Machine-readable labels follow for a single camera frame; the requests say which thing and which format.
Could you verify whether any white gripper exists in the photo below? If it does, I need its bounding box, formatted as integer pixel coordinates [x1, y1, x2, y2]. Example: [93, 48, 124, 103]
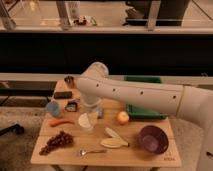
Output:
[84, 105, 99, 126]

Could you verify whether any black eraser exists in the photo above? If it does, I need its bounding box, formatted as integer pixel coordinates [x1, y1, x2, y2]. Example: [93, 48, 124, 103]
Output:
[53, 91, 72, 99]

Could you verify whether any toy banana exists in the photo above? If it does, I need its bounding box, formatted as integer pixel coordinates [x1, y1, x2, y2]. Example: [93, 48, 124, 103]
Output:
[100, 127, 130, 148]

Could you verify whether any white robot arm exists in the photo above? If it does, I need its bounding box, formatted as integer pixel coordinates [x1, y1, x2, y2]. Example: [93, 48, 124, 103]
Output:
[76, 62, 213, 171]

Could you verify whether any small metal cup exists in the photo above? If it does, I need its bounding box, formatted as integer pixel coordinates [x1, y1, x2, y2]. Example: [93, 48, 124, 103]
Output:
[64, 76, 75, 88]

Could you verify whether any white paper cup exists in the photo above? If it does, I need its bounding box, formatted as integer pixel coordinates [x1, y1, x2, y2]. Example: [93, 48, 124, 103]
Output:
[78, 113, 94, 133]

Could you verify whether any green plastic tray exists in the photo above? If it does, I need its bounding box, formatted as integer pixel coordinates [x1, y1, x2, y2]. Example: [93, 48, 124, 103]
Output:
[124, 75, 167, 120]

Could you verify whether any metal spoon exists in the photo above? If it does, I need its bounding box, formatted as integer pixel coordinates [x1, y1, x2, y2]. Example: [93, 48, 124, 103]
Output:
[77, 149, 107, 157]

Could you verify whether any blue sponge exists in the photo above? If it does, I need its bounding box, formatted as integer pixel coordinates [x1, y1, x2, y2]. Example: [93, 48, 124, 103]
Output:
[97, 107, 104, 119]

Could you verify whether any purple bowl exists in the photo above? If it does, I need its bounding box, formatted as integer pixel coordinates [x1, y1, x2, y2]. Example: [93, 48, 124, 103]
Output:
[138, 125, 169, 155]

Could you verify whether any bunch of dark grapes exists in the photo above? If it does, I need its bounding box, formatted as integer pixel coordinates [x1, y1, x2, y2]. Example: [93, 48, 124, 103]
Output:
[39, 131, 73, 155]

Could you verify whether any orange apple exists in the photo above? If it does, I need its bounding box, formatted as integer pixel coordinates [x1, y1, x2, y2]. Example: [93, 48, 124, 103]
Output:
[116, 111, 129, 125]

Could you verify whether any blue plastic cup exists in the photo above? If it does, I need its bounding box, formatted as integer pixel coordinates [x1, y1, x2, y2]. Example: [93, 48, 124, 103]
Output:
[46, 101, 60, 118]

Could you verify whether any small black square dish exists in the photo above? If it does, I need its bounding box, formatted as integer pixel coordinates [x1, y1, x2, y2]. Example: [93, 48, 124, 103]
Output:
[65, 102, 78, 112]

